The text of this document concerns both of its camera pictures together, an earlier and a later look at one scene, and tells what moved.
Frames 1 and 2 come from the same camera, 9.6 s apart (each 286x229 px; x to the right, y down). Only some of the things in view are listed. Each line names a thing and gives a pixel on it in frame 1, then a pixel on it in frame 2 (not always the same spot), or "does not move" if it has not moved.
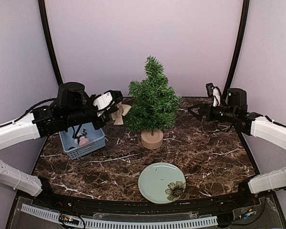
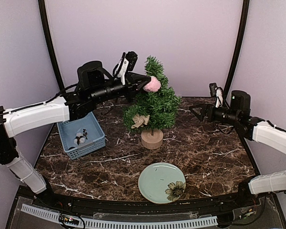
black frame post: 45,21 does not move
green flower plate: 162,182 does not move
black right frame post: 239,47 does not move
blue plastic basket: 84,139 does not move
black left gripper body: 74,117 -> 100,92
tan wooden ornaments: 117,117 -> 139,120
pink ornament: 83,141 -> 154,85
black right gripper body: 229,114 does not move
